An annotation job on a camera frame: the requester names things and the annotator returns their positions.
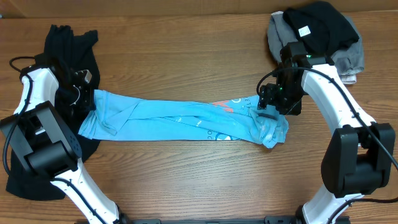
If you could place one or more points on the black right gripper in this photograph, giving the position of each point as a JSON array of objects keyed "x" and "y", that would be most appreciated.
[{"x": 267, "y": 98}]

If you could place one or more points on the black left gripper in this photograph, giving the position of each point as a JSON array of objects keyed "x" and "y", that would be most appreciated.
[{"x": 89, "y": 103}]

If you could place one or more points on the light blue t-shirt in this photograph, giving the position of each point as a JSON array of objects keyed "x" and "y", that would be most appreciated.
[{"x": 124, "y": 118}]

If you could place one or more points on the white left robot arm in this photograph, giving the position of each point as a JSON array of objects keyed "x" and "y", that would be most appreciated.
[{"x": 48, "y": 150}]

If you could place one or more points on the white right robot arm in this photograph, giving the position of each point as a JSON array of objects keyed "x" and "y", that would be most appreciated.
[{"x": 359, "y": 157}]

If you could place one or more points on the black garment at left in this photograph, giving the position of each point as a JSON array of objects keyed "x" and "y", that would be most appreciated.
[{"x": 77, "y": 52}]

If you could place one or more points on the folded grey garment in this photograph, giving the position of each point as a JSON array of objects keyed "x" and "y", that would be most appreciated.
[{"x": 345, "y": 59}]

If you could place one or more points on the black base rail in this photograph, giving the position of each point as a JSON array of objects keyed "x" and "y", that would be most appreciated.
[{"x": 211, "y": 221}]

